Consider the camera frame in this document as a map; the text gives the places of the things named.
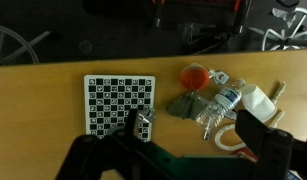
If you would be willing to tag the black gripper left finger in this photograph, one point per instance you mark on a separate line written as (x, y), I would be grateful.
(131, 122)

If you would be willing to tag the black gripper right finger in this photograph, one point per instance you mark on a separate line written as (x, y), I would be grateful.
(254, 131)

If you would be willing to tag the clear plastic water bottle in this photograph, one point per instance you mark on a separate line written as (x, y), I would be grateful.
(226, 97)

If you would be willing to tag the white plastic bottle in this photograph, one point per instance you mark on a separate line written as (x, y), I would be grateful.
(258, 101)

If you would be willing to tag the small silver metal clip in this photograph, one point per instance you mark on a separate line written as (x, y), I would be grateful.
(147, 115)

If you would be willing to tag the red flat item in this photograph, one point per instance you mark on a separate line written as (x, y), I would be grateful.
(243, 154)

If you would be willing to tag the black white checkerboard calibration board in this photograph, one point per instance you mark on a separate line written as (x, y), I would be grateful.
(109, 100)

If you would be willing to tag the small silver metal piece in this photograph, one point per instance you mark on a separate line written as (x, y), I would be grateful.
(207, 132)

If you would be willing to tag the grey plush fabric piece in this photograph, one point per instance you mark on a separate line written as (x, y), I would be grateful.
(184, 107)

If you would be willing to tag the white paper tag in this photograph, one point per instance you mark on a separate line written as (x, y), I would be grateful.
(221, 77)

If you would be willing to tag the orange plush ball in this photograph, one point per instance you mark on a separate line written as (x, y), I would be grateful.
(194, 77)

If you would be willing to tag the white spoked wheel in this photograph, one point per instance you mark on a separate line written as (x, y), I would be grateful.
(293, 31)

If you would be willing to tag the black chair base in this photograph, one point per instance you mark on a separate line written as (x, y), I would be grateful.
(199, 26)

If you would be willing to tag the grey spoked wheel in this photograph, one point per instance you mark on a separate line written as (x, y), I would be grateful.
(16, 43)

